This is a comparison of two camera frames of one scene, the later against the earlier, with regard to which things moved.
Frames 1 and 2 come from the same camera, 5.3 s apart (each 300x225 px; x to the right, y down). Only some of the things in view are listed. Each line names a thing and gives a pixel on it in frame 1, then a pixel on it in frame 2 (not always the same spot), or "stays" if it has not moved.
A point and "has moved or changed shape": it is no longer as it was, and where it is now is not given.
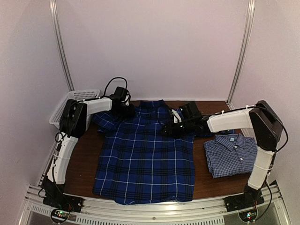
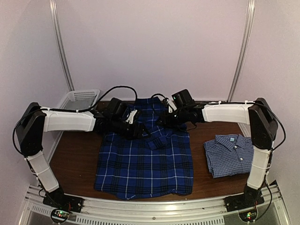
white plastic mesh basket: (75, 95) stays
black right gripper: (170, 131) to (166, 122)
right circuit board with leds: (248, 216) stays
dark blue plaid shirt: (136, 162) has moved or changed shape
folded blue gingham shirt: (231, 154) stays
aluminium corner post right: (251, 13) stays
